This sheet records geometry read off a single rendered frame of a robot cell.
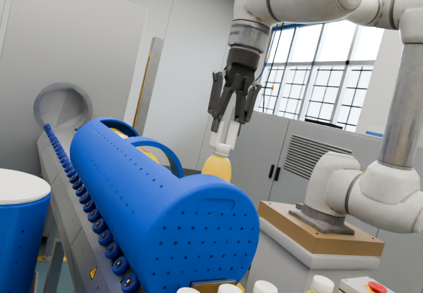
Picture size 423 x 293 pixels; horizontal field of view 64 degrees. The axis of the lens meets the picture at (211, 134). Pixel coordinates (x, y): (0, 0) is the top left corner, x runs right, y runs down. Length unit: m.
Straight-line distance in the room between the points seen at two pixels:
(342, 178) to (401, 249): 1.39
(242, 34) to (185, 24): 5.31
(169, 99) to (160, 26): 1.21
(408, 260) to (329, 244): 1.48
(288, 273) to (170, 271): 0.64
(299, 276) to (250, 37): 0.80
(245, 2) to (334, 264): 0.87
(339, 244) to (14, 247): 0.98
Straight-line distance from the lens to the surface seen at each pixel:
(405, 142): 1.17
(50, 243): 2.84
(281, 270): 1.31
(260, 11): 0.78
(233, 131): 0.81
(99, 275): 0.98
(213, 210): 0.70
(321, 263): 1.21
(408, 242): 2.60
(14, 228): 1.01
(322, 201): 1.27
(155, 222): 0.66
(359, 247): 1.34
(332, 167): 1.26
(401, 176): 1.17
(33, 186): 1.10
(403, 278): 2.71
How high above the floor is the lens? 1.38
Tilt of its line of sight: 5 degrees down
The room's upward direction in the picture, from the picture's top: 14 degrees clockwise
